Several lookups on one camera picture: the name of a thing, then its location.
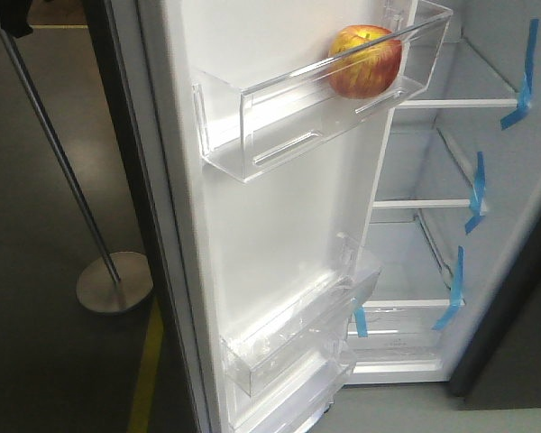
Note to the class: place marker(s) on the dark grey fridge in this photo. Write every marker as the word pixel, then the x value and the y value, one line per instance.
pixel 457 216

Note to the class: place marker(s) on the clear door bin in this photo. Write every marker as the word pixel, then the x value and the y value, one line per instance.
pixel 321 311
pixel 260 69

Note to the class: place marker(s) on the silver sign stand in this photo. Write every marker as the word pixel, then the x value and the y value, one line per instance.
pixel 115 283

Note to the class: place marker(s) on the blue tape strip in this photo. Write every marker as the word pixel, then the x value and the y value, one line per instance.
pixel 525 94

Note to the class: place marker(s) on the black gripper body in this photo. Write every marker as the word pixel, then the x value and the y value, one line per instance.
pixel 14 17

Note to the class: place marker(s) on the clear lower door bin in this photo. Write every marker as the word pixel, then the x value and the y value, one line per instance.
pixel 321 311

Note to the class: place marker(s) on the red yellow apple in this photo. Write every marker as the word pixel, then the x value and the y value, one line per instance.
pixel 368 72

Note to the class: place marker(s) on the white fridge door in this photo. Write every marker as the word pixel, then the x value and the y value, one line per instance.
pixel 227 253

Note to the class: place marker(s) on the clear upper door bin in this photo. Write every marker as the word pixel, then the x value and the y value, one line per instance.
pixel 260 69

